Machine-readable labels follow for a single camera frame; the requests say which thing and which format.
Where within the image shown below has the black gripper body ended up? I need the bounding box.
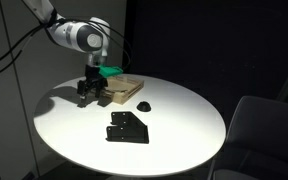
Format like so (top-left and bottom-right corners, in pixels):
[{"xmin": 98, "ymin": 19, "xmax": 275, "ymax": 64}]
[{"xmin": 77, "ymin": 65, "xmax": 108, "ymax": 95}]

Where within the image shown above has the wooden tray with slots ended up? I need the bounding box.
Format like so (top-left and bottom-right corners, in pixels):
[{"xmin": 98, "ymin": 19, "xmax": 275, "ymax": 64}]
[{"xmin": 101, "ymin": 76, "xmax": 144, "ymax": 105}]

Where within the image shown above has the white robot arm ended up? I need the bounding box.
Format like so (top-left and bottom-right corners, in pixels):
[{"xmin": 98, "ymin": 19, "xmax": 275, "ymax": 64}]
[{"xmin": 22, "ymin": 0, "xmax": 110, "ymax": 99}]

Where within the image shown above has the small black cone part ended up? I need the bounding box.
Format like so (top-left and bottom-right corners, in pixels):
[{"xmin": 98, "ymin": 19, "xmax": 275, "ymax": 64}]
[{"xmin": 137, "ymin": 101, "xmax": 151, "ymax": 112}]

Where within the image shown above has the white round table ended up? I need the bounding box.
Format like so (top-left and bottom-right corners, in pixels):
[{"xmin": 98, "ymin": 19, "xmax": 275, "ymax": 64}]
[{"xmin": 34, "ymin": 76, "xmax": 226, "ymax": 178}]

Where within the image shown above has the grey chair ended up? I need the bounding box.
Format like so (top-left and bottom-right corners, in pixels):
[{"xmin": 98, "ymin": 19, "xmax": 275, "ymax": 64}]
[{"xmin": 207, "ymin": 96, "xmax": 288, "ymax": 180}]

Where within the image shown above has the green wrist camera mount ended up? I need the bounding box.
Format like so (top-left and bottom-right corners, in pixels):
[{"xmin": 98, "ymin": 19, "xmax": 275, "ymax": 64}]
[{"xmin": 99, "ymin": 66, "xmax": 123, "ymax": 78}]

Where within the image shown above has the black angled bracket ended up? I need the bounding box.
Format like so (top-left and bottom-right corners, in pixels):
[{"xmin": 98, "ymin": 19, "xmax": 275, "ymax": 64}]
[{"xmin": 106, "ymin": 111, "xmax": 149, "ymax": 144}]

